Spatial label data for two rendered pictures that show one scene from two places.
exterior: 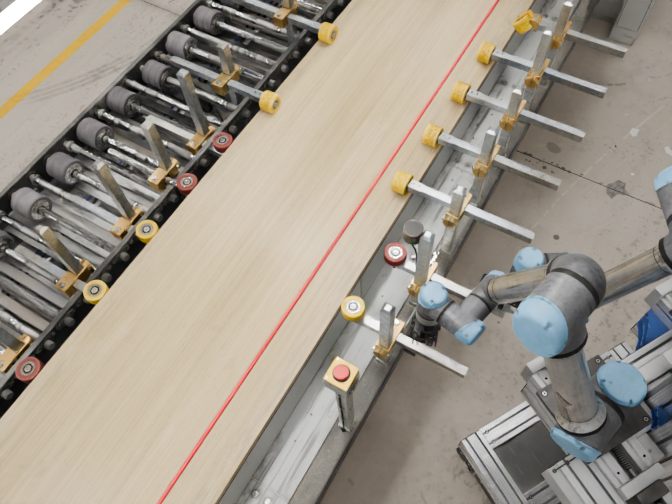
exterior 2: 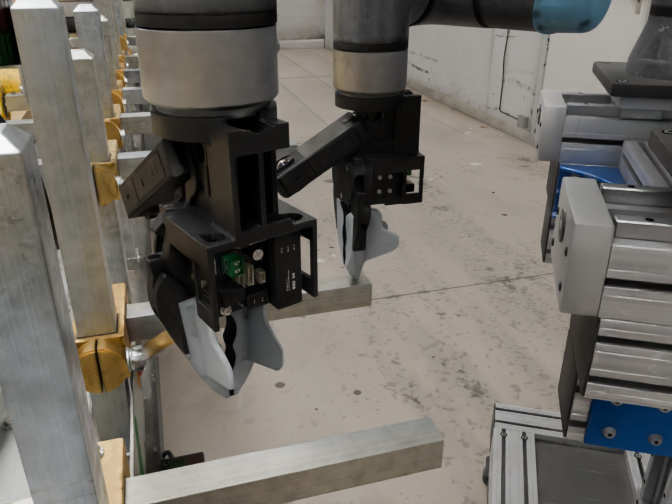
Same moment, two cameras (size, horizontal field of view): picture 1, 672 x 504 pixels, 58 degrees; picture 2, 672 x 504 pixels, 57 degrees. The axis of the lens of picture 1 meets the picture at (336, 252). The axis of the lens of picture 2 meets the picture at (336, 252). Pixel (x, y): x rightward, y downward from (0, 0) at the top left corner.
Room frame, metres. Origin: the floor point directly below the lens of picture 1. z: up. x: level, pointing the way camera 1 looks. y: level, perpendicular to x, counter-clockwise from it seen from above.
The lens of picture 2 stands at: (0.40, -0.01, 1.20)
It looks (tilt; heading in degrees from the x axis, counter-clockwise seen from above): 25 degrees down; 308
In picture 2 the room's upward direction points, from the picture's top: straight up
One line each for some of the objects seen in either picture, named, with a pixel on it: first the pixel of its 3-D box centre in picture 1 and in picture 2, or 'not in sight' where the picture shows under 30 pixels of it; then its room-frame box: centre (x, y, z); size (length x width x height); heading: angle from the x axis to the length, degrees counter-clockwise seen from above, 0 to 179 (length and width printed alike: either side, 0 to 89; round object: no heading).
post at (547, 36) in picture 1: (534, 78); (114, 84); (1.73, -0.85, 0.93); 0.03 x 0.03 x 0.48; 55
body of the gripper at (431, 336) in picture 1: (426, 325); (228, 207); (0.67, -0.25, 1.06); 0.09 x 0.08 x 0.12; 165
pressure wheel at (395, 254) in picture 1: (394, 259); not in sight; (1.02, -0.20, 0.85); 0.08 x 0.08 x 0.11
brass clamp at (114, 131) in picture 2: (486, 160); (105, 127); (1.34, -0.58, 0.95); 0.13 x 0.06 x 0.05; 145
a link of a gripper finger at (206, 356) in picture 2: not in sight; (216, 360); (0.68, -0.23, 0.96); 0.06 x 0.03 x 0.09; 165
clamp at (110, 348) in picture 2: (421, 278); (99, 335); (0.94, -0.29, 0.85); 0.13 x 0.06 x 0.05; 145
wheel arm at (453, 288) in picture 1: (445, 285); (180, 317); (0.90, -0.37, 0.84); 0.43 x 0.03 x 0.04; 55
